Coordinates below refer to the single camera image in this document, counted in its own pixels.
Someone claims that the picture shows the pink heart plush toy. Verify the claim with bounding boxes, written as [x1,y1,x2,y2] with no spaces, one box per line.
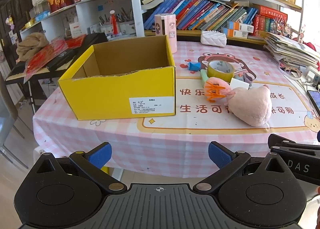
[226,85,272,127]

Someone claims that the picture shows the yellow tape roll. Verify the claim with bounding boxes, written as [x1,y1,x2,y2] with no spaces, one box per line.
[207,60,235,83]

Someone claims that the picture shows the blue candy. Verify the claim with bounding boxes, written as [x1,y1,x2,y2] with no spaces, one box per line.
[188,61,201,72]

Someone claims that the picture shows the white power adapter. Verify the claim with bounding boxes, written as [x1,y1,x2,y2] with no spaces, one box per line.
[230,78,249,90]

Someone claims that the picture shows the purple grey toy car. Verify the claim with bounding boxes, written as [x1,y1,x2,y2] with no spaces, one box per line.
[234,72,257,87]

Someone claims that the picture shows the mint green small device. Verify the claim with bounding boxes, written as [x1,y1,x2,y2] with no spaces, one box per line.
[200,69,209,87]

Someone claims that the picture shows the black smartphone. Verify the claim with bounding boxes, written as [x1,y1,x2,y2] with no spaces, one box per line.
[306,90,320,115]

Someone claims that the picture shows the yellow cardboard box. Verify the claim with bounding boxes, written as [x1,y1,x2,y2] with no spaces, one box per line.
[58,35,176,121]

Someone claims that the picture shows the black electric keyboard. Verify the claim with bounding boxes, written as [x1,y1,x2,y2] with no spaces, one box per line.
[5,33,107,85]

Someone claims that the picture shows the stack of magazines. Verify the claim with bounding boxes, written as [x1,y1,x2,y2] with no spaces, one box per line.
[264,33,319,71]

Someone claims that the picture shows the red packaging sheets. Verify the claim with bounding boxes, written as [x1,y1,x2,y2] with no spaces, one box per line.
[23,34,86,83]

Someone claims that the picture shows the white quilted pouch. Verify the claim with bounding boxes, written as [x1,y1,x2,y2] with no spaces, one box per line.
[200,31,227,47]

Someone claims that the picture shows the orange white box lower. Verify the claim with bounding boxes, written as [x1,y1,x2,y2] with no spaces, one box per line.
[221,27,248,39]

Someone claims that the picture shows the orange white box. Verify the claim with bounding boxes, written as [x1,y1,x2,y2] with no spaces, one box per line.
[221,27,248,39]
[227,21,254,33]

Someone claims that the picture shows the beige cloth bundle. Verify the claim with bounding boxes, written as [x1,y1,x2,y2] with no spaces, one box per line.
[16,32,49,61]

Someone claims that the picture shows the orange white box upper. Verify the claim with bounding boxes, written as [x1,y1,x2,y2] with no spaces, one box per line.
[227,21,254,33]

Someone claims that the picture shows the red tassel ornament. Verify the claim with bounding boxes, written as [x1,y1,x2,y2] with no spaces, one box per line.
[110,10,118,35]

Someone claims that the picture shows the row of books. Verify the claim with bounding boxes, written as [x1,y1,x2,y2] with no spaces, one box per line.
[144,0,288,35]

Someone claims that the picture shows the pink cartoon humidifier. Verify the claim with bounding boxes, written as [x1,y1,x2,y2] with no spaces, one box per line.
[155,13,177,53]

